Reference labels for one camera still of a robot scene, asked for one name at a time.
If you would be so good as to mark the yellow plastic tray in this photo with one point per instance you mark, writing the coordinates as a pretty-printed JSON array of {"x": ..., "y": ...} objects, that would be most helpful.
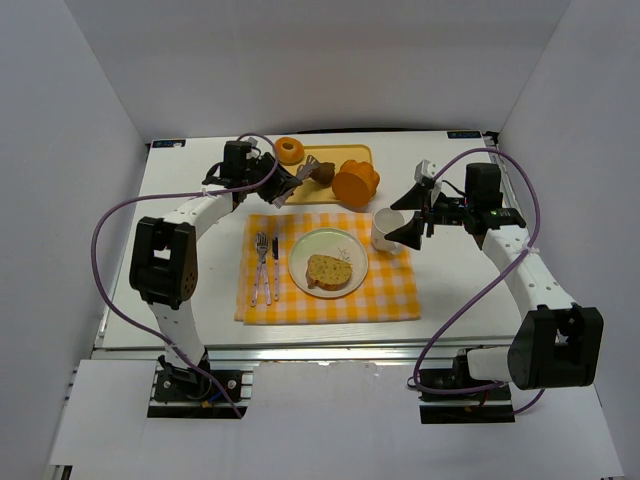
[{"x": 311, "y": 193}]

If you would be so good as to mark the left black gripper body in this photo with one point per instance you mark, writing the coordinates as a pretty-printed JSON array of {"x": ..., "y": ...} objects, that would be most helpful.
[{"x": 282, "y": 182}]

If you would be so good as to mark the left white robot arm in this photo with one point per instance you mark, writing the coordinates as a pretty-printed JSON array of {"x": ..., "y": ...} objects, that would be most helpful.
[{"x": 164, "y": 264}]

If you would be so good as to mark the large orange bundt cake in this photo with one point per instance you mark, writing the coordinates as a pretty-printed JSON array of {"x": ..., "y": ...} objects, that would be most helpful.
[{"x": 355, "y": 184}]

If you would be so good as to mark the white ceramic mug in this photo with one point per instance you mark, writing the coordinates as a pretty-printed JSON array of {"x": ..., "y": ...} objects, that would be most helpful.
[{"x": 385, "y": 221}]

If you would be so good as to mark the yellow checkered cloth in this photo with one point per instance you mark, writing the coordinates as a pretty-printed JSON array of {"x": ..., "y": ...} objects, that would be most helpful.
[{"x": 387, "y": 294}]

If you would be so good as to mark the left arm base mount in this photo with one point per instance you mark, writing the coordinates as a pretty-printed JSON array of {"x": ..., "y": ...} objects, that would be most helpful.
[{"x": 170, "y": 399}]

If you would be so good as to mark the right blue table label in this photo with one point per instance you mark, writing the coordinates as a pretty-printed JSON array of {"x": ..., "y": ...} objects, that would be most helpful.
[{"x": 464, "y": 134}]

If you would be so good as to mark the aluminium frame rail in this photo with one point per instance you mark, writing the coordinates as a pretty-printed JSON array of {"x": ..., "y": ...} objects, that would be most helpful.
[{"x": 380, "y": 353}]

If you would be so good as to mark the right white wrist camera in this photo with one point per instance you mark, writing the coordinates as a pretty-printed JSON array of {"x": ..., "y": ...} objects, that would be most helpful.
[{"x": 425, "y": 173}]

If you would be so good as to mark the left blue table label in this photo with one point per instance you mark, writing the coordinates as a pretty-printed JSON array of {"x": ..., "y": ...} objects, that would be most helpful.
[{"x": 168, "y": 143}]

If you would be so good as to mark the sliced loaf bread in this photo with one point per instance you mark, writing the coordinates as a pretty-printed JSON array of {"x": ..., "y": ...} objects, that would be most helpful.
[{"x": 327, "y": 272}]

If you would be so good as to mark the blue table label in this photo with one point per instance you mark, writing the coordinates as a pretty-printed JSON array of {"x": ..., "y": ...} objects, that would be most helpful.
[
  {"x": 168, "y": 143},
  {"x": 464, "y": 134}
]

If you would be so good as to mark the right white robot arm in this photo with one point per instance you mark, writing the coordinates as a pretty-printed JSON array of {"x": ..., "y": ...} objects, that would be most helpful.
[{"x": 558, "y": 342}]

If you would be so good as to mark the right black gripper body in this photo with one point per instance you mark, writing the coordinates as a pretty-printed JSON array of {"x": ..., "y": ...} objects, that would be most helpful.
[{"x": 430, "y": 214}]

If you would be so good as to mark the ring doughnut bread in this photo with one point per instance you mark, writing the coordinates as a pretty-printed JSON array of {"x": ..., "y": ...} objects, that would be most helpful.
[{"x": 290, "y": 151}]

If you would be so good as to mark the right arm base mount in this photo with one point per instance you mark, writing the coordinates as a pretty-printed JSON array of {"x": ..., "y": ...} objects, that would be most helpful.
[{"x": 482, "y": 407}]

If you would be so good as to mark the pink handled knife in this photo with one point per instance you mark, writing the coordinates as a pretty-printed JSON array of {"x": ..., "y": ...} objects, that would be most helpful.
[{"x": 275, "y": 258}]

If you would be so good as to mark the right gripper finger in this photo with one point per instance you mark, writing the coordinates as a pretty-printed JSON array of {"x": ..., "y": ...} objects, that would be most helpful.
[
  {"x": 410, "y": 234},
  {"x": 415, "y": 199}
]

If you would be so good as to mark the green white ceramic plate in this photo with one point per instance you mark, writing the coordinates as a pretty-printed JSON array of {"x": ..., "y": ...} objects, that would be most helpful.
[{"x": 328, "y": 242}]

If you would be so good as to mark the brown chocolate muffin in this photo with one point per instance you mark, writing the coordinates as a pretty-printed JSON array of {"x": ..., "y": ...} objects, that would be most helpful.
[{"x": 323, "y": 174}]

